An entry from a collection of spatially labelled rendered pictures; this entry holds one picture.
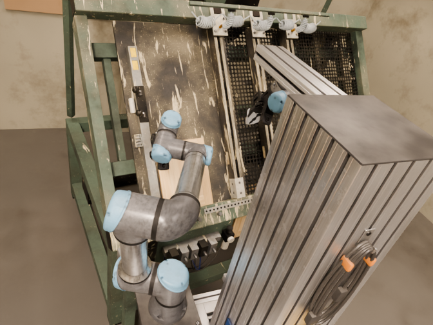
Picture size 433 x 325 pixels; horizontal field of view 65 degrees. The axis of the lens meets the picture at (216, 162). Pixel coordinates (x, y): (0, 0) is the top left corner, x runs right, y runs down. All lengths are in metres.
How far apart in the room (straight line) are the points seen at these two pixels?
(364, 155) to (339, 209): 0.11
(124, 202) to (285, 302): 0.47
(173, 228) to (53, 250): 2.16
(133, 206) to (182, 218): 0.13
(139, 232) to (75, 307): 1.81
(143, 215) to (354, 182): 0.53
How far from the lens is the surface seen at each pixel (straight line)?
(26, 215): 3.30
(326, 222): 0.69
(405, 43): 4.78
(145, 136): 1.93
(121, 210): 0.92
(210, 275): 2.66
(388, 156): 0.66
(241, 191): 2.14
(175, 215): 0.91
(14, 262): 3.00
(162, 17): 2.10
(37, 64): 4.01
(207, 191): 2.08
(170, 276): 1.27
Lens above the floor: 2.31
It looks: 35 degrees down
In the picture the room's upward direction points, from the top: 13 degrees clockwise
